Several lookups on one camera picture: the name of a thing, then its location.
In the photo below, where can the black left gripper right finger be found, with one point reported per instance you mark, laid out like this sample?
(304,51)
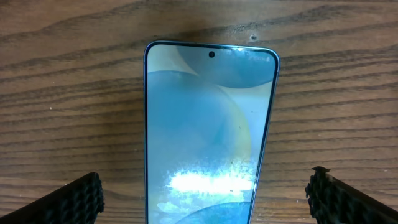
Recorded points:
(332,201)

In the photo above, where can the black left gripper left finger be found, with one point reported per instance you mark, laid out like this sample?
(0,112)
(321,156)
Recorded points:
(77,202)

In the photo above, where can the blue smartphone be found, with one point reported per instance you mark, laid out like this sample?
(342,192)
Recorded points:
(207,109)

